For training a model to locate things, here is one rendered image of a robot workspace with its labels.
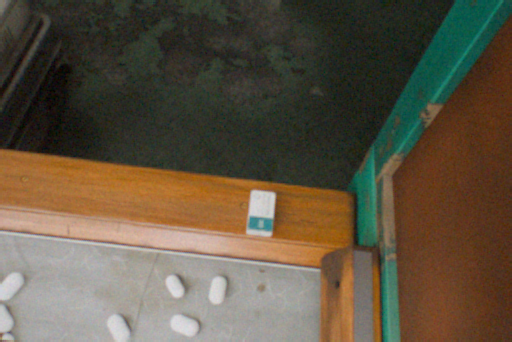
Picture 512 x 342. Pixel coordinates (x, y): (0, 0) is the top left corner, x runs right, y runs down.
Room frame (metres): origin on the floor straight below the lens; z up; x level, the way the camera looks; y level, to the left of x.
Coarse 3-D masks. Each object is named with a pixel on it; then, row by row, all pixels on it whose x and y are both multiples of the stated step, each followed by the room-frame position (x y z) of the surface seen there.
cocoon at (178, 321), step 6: (174, 318) 0.11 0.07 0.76; (180, 318) 0.11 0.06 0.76; (186, 318) 0.11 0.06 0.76; (174, 324) 0.10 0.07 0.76; (180, 324) 0.10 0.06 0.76; (186, 324) 0.10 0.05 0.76; (192, 324) 0.10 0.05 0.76; (180, 330) 0.09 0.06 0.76; (186, 330) 0.09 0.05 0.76; (192, 330) 0.10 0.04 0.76
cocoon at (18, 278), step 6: (12, 276) 0.12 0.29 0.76; (18, 276) 0.12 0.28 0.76; (6, 282) 0.11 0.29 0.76; (12, 282) 0.12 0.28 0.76; (18, 282) 0.12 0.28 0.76; (0, 288) 0.11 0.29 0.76; (6, 288) 0.11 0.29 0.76; (12, 288) 0.11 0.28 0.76; (18, 288) 0.11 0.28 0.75; (0, 294) 0.10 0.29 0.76; (6, 294) 0.10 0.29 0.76; (12, 294) 0.10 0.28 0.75
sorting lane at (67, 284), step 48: (0, 240) 0.17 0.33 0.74; (48, 240) 0.18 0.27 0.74; (48, 288) 0.12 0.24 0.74; (96, 288) 0.13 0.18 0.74; (144, 288) 0.14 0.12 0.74; (192, 288) 0.15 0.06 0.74; (240, 288) 0.16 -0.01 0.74; (288, 288) 0.17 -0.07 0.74; (48, 336) 0.06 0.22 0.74; (96, 336) 0.07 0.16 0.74; (144, 336) 0.08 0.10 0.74; (192, 336) 0.09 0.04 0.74; (240, 336) 0.10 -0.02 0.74; (288, 336) 0.11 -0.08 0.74
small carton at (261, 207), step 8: (256, 192) 0.29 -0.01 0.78; (264, 192) 0.29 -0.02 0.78; (256, 200) 0.28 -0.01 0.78; (264, 200) 0.28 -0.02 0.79; (272, 200) 0.28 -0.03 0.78; (256, 208) 0.27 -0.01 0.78; (264, 208) 0.27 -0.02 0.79; (272, 208) 0.27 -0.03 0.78; (256, 216) 0.25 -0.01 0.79; (264, 216) 0.26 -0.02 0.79; (272, 216) 0.26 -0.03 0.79; (248, 224) 0.24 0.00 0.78; (256, 224) 0.24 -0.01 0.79; (264, 224) 0.24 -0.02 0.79; (272, 224) 0.25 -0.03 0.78; (248, 232) 0.23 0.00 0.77; (256, 232) 0.23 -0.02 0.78; (264, 232) 0.23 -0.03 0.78
